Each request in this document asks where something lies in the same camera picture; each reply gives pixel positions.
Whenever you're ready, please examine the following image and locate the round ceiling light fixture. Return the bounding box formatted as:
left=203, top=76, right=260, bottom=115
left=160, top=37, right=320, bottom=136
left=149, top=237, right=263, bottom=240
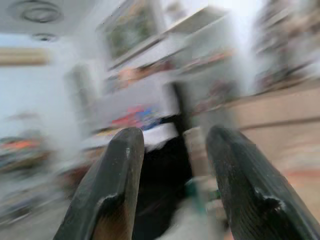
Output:
left=9, top=0, right=65, bottom=25

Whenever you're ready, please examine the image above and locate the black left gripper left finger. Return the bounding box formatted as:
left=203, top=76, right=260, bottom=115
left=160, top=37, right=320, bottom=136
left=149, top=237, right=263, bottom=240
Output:
left=52, top=126, right=145, bottom=240

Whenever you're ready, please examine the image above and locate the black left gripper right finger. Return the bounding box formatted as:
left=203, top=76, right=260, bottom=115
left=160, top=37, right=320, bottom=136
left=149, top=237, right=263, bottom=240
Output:
left=205, top=125, right=320, bottom=240

